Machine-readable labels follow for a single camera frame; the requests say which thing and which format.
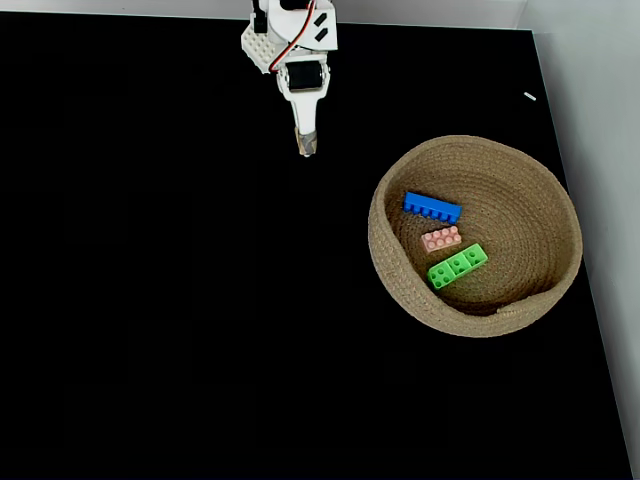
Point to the blue lego block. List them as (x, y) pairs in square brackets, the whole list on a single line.
[(431, 205)]

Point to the pink lego block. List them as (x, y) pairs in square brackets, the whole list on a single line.
[(440, 239)]

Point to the green lego block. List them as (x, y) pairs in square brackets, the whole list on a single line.
[(457, 265)]

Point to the small white tape piece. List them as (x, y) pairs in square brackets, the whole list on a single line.
[(530, 96)]

